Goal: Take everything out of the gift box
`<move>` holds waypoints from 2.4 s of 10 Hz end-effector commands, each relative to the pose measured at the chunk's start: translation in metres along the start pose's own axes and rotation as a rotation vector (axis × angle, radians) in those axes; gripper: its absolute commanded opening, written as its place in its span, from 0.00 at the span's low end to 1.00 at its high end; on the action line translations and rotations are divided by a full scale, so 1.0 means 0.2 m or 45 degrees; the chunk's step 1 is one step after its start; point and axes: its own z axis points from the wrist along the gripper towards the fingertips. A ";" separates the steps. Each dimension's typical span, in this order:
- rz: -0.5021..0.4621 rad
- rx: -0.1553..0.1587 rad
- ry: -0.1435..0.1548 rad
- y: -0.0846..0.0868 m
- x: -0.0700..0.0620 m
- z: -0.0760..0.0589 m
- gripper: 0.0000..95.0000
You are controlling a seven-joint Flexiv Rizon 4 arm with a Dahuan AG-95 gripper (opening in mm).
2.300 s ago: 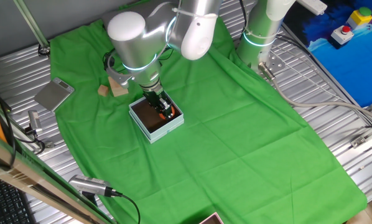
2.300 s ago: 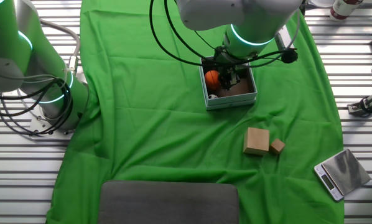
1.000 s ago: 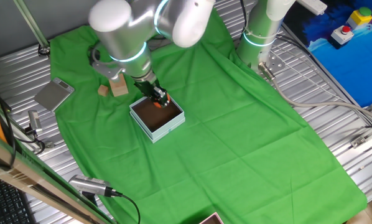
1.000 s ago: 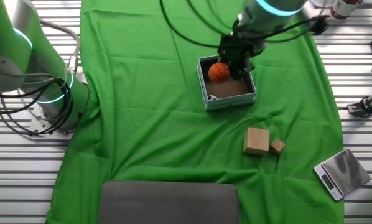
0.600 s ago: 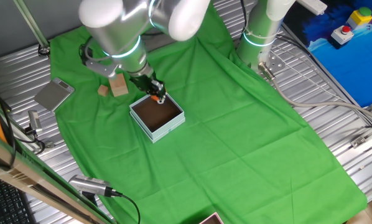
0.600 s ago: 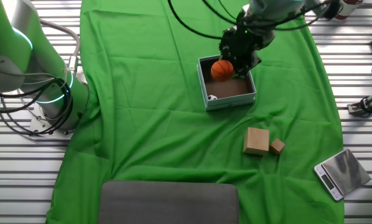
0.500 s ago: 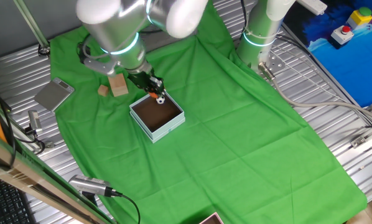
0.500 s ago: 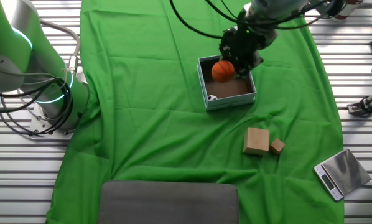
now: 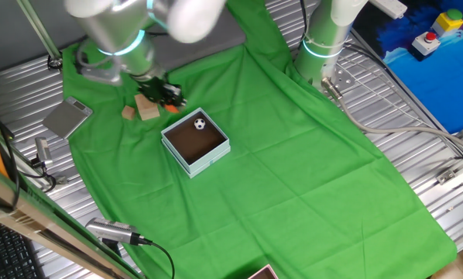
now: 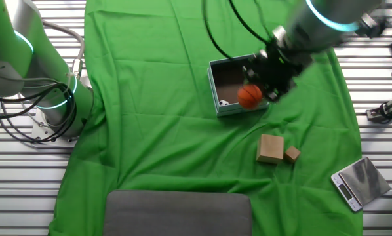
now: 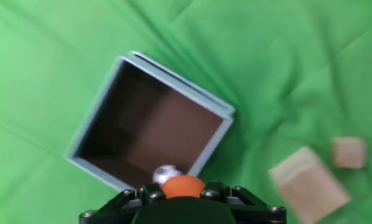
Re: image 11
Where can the orange mini basketball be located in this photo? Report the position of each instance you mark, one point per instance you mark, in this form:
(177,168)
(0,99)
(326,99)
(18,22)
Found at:
(183,186)

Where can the large wooden block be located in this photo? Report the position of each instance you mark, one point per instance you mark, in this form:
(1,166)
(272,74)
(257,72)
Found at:
(310,189)

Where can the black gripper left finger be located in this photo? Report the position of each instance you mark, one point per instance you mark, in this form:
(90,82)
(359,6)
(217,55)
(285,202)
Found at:
(117,207)

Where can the mini soccer ball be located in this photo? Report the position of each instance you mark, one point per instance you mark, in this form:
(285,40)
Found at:
(164,172)

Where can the small wooden cube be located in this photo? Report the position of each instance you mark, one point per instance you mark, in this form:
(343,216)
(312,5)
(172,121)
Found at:
(349,153)

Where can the pale blue gift box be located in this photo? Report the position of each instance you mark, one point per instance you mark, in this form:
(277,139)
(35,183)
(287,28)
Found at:
(158,124)

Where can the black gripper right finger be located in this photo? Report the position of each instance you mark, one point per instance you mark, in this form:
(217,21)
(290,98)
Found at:
(251,207)

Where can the green cloth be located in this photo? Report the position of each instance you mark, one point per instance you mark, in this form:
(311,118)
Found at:
(298,62)

